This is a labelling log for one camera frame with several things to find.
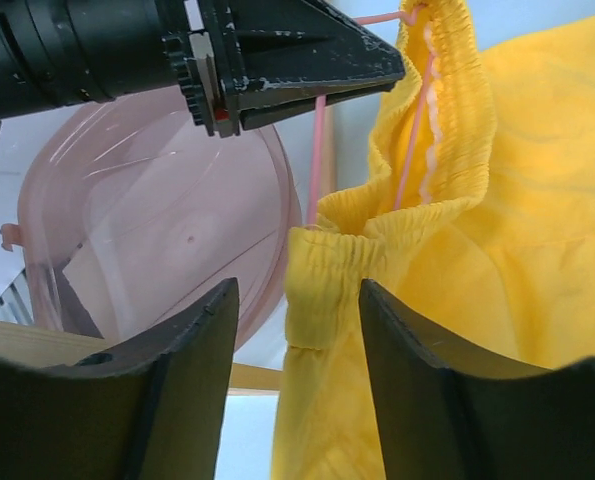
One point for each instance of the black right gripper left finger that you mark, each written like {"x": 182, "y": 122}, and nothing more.
{"x": 160, "y": 420}

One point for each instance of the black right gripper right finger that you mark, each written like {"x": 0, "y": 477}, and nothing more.
{"x": 447, "y": 408}

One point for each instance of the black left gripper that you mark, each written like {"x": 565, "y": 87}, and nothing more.
{"x": 218, "y": 48}

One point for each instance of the pink wire hanger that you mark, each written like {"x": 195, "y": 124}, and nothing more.
{"x": 323, "y": 158}

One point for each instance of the yellow shorts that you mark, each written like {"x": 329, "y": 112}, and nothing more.
{"x": 478, "y": 212}

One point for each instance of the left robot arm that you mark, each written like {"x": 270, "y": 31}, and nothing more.
{"x": 58, "y": 53}

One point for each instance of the wooden clothes rack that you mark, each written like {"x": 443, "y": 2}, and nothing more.
{"x": 60, "y": 353}

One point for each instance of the pink translucent plastic basin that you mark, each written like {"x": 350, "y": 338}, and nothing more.
{"x": 130, "y": 213}

